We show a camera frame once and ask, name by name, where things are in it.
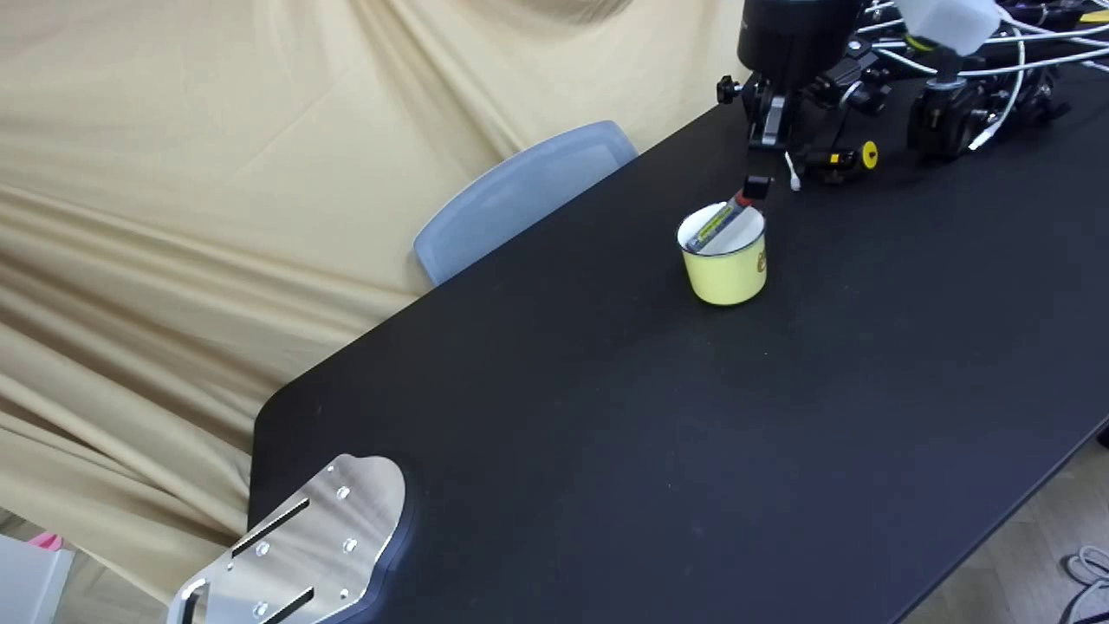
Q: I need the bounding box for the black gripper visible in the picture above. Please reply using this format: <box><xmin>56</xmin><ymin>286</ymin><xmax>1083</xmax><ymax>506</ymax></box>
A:
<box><xmin>735</xmin><ymin>0</ymin><xmax>866</xmax><ymax>199</ymax></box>

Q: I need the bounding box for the red capped marker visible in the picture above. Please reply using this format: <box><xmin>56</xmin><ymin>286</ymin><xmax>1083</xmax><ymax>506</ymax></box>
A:
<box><xmin>686</xmin><ymin>188</ymin><xmax>768</xmax><ymax>255</ymax></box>

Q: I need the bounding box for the yellow enamel mug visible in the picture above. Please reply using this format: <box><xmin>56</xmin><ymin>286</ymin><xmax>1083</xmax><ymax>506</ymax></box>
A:
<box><xmin>674</xmin><ymin>199</ymin><xmax>773</xmax><ymax>312</ymax></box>

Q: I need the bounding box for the grey patterned floor item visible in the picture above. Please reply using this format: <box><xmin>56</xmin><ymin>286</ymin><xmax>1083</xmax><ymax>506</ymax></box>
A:
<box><xmin>1056</xmin><ymin>545</ymin><xmax>1109</xmax><ymax>624</ymax></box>

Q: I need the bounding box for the silver metal plate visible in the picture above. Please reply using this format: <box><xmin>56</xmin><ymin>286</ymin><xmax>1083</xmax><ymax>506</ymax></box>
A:
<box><xmin>164</xmin><ymin>450</ymin><xmax>410</xmax><ymax>624</ymax></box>

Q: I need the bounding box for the beige curtain cloth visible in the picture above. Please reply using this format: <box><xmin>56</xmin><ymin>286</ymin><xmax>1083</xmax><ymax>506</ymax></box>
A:
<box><xmin>0</xmin><ymin>0</ymin><xmax>756</xmax><ymax>602</ymax></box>

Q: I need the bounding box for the white box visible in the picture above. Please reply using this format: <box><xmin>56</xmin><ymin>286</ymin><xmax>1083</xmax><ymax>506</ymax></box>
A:
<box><xmin>0</xmin><ymin>529</ymin><xmax>78</xmax><ymax>624</ymax></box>

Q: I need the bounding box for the black camera clamp stand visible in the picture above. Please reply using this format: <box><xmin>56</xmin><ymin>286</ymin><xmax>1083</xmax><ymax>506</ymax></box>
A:
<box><xmin>809</xmin><ymin>49</ymin><xmax>1067</xmax><ymax>188</ymax></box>

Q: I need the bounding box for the white cable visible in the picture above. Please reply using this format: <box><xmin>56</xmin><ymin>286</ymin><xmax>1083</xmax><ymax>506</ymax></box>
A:
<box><xmin>862</xmin><ymin>37</ymin><xmax>1109</xmax><ymax>78</ymax></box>
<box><xmin>966</xmin><ymin>25</ymin><xmax>1033</xmax><ymax>152</ymax></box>

